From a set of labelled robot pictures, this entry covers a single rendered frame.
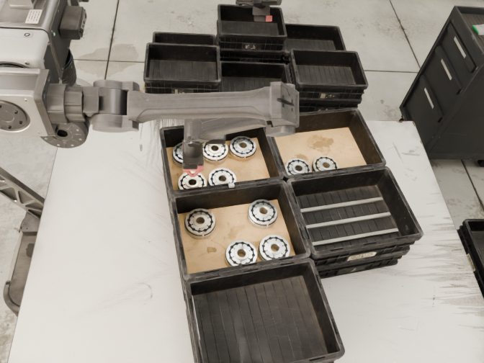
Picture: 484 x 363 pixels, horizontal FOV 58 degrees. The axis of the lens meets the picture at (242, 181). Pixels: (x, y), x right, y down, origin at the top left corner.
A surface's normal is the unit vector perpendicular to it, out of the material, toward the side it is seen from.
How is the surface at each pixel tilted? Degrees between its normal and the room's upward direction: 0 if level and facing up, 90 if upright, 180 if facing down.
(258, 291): 0
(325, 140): 0
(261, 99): 36
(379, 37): 0
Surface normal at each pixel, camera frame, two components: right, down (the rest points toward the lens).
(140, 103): -0.13, -0.04
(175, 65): 0.10, -0.58
